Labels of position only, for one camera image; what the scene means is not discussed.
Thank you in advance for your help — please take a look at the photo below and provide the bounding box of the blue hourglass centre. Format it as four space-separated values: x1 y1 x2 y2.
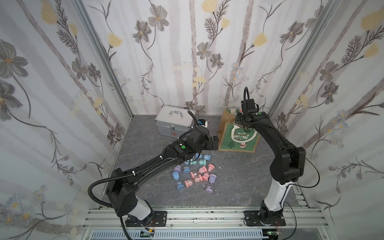
195 154 211 161

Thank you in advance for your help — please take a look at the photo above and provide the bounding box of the pink hourglass small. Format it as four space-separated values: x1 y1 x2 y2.
199 164 215 174

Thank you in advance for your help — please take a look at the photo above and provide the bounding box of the blue hourglass front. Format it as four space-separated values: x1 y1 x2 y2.
177 182 185 191

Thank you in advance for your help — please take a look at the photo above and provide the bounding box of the pink hourglass lower pair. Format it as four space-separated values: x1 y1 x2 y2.
190 172 203 183

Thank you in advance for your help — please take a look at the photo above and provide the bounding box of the purple hourglass standing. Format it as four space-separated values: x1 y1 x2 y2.
174 165 181 173

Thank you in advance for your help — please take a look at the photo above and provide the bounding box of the green burlap canvas bag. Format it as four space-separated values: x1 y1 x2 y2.
218 109 261 153

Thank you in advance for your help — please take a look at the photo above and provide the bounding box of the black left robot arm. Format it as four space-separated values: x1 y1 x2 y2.
88 111 218 239

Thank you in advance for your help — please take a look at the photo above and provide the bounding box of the pink hourglass number 15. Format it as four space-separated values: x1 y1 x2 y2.
184 180 193 188

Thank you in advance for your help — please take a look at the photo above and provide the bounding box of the blue hourglass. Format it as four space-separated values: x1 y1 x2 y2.
177 182 185 191
195 154 211 161

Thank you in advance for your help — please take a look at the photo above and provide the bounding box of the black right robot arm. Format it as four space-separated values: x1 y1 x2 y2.
234 87 310 227

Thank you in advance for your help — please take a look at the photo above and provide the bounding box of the blue hourglass number 30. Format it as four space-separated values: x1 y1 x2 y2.
172 171 180 180

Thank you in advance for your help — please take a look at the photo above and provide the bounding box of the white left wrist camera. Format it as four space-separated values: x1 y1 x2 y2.
198 119 208 128

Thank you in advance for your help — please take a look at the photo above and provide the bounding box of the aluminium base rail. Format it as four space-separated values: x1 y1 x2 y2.
80 207 335 240

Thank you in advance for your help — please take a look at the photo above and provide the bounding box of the silver aluminium case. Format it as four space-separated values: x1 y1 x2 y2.
155 106 194 138

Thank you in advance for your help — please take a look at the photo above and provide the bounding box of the green hourglass centre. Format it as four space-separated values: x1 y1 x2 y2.
190 159 207 166

